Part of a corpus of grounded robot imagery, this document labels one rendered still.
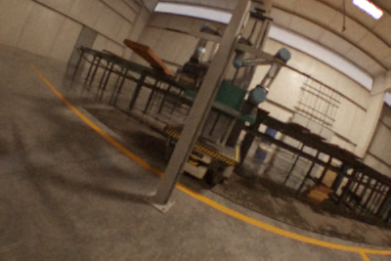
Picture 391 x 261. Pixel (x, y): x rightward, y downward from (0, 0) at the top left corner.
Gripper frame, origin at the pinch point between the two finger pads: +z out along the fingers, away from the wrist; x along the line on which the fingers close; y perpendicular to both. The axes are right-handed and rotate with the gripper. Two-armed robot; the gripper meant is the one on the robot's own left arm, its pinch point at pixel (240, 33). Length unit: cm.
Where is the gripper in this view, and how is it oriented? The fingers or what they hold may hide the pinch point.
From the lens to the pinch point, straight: 118.2
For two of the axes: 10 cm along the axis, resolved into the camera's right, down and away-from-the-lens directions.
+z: -2.9, -0.4, -9.5
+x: 7.1, 6.6, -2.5
